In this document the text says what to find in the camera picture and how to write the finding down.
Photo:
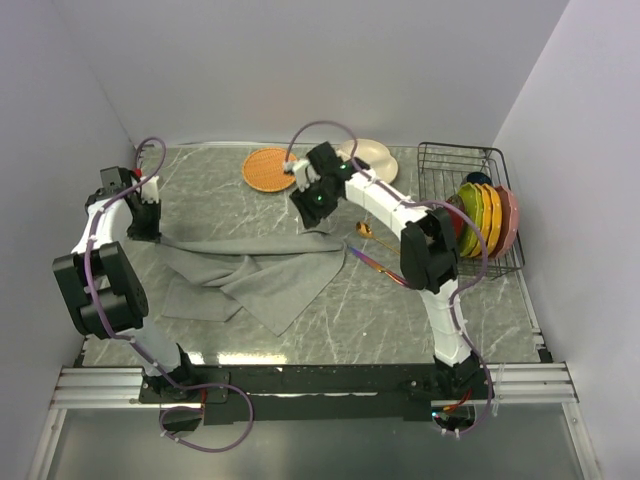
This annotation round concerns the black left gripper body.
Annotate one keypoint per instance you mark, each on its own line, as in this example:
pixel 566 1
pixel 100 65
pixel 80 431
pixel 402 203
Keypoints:
pixel 147 222

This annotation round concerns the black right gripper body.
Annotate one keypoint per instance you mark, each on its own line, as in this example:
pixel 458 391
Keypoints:
pixel 314 202

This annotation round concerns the grey cloth napkin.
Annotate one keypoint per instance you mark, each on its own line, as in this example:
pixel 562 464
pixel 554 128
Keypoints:
pixel 273 278

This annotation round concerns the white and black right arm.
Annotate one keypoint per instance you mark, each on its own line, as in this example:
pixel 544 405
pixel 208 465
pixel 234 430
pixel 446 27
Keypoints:
pixel 429 254

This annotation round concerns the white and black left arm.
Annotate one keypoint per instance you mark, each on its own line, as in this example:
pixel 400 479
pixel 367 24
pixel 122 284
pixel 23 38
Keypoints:
pixel 101 290

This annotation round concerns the gold spoon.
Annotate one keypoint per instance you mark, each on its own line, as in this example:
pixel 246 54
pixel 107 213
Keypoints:
pixel 365 231

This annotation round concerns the orange woven round coaster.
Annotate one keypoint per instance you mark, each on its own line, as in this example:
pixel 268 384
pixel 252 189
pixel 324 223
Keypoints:
pixel 263 170

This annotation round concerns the iridescent purple knife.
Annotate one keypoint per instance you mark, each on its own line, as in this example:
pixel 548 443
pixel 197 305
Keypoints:
pixel 378 267

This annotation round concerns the cream divided plate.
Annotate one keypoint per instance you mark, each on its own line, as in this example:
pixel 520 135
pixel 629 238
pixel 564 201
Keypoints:
pixel 378 157

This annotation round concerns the red patterned plate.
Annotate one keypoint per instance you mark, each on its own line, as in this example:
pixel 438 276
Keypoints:
pixel 456 201

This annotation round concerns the green scalloped plate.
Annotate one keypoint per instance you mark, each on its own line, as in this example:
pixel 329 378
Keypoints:
pixel 471 196

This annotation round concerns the dark blue bowl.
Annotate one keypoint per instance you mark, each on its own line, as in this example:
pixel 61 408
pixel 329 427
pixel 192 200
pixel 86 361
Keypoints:
pixel 479 178

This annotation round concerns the yellow scalloped plate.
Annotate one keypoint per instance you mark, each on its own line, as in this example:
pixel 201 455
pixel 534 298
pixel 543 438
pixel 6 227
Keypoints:
pixel 486 219

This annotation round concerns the orange scalloped plate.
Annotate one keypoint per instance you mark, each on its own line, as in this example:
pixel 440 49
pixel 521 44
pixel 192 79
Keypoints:
pixel 497 212

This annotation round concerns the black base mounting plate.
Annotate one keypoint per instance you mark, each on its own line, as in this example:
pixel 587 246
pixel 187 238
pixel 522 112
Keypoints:
pixel 324 392

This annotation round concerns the black wire dish rack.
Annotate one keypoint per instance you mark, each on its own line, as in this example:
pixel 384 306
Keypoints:
pixel 442 168

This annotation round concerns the aluminium frame rail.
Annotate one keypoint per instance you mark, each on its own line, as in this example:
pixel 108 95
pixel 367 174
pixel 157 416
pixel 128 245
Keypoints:
pixel 119 388

